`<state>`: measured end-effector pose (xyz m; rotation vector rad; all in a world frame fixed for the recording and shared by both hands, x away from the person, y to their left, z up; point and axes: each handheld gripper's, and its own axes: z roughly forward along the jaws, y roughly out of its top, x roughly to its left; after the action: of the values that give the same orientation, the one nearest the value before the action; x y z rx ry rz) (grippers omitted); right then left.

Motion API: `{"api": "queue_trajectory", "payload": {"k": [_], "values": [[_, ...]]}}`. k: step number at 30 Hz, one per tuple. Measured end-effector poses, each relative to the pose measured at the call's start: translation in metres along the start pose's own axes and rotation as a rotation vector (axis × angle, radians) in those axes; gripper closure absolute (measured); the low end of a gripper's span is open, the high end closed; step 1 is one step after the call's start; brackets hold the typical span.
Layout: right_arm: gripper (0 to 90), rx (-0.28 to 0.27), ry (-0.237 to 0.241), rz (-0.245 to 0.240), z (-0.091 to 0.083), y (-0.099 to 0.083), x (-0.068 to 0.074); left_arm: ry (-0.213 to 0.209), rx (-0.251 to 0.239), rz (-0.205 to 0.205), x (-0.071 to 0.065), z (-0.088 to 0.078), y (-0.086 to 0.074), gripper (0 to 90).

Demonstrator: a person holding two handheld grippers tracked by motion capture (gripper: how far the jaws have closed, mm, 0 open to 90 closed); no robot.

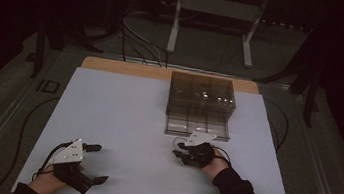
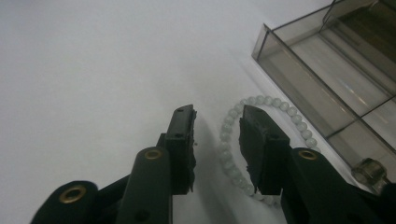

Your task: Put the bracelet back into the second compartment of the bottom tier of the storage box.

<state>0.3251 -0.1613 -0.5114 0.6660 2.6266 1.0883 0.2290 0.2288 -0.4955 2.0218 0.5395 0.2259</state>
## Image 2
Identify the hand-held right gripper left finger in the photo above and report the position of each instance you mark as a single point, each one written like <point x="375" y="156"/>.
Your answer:
<point x="182" y="146"/>

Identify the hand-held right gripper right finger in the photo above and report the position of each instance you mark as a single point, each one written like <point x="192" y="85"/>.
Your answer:
<point x="264" y="149"/>

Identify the smoky clear acrylic drawer box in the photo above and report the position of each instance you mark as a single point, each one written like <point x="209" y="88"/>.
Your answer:
<point x="327" y="68"/>

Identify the white table mat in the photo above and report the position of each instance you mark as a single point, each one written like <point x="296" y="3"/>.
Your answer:
<point x="93" y="77"/>

